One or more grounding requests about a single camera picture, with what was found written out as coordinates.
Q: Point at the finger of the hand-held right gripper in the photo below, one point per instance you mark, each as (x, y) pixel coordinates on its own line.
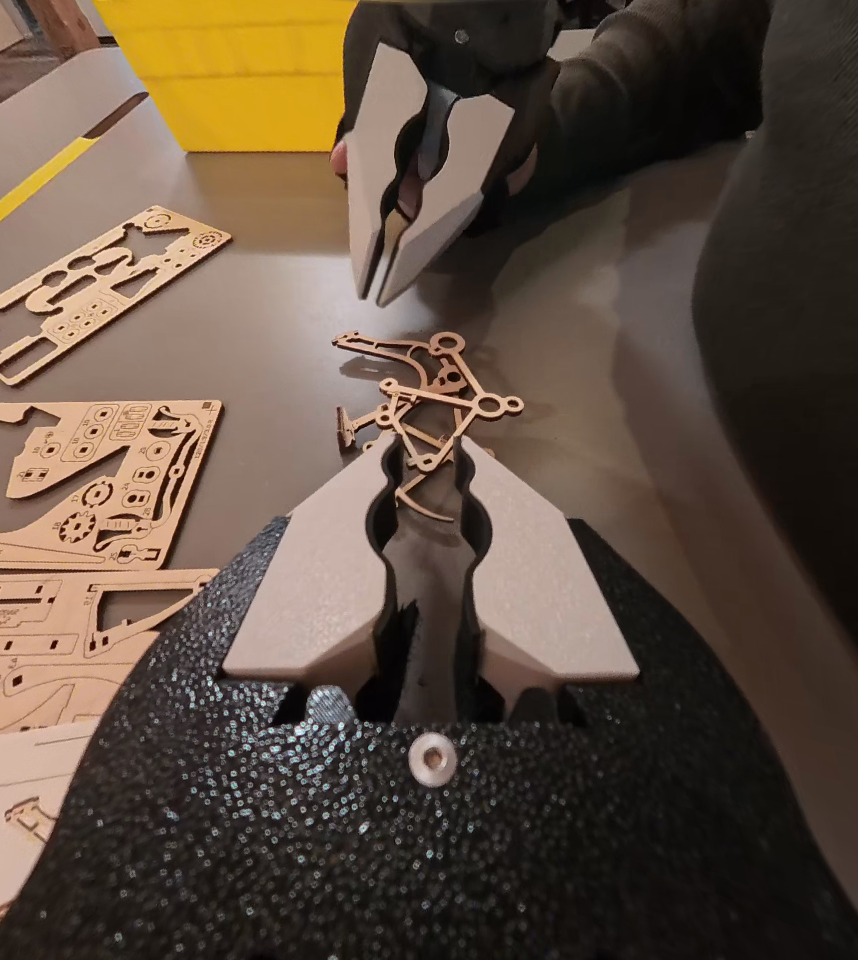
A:
(466, 165)
(376, 157)

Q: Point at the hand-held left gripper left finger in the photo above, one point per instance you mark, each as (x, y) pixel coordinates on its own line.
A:
(301, 585)

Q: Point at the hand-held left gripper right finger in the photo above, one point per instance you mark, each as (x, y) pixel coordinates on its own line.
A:
(549, 592)

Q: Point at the thin wooden arc part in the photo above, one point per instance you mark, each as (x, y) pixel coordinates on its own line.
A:
(417, 504)

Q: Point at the wooden curved arm part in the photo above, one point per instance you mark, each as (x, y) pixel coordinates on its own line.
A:
(391, 346)

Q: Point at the wooden ringed frame part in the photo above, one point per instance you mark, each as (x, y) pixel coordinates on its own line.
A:
(476, 409)

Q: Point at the wooden parts sheet with gears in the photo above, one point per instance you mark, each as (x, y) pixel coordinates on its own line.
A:
(61, 480)

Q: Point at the wooden parts sheet with slots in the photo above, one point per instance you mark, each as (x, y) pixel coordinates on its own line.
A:
(24, 675)

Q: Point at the narrow wooden parts sheet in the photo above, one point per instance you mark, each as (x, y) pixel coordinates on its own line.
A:
(39, 300)

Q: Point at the person's right hand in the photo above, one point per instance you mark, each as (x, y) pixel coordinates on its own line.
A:
(337, 159)

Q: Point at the yellow plastic bin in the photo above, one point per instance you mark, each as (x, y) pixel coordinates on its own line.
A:
(249, 75)

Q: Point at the person's dark clothing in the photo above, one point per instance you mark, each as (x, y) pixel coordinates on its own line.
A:
(811, 375)

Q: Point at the brown wooden post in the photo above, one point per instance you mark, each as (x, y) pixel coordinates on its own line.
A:
(61, 26)

